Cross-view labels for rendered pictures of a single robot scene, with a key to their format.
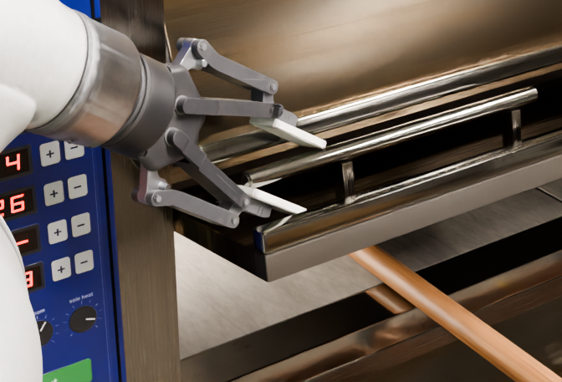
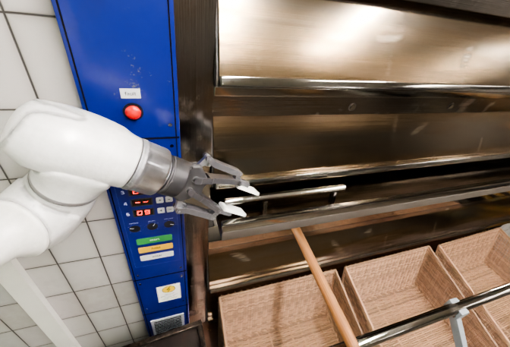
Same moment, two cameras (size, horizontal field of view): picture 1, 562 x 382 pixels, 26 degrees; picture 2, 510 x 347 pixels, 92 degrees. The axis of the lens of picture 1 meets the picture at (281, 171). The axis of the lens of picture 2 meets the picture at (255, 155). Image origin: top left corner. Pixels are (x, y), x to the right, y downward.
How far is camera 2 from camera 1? 0.53 m
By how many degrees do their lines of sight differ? 13
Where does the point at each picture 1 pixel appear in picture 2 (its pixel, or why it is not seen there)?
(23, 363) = not seen: outside the picture
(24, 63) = (94, 171)
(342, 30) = (281, 150)
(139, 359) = (193, 231)
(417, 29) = (310, 154)
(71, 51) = (126, 165)
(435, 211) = (293, 225)
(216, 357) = not seen: hidden behind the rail
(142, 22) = (203, 137)
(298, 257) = (235, 234)
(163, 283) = not seen: hidden behind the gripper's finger
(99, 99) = (143, 184)
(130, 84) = (160, 178)
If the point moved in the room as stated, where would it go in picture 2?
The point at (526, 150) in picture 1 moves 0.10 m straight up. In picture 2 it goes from (334, 209) to (347, 181)
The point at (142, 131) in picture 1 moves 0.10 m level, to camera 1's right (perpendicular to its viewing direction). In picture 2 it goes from (168, 193) to (220, 209)
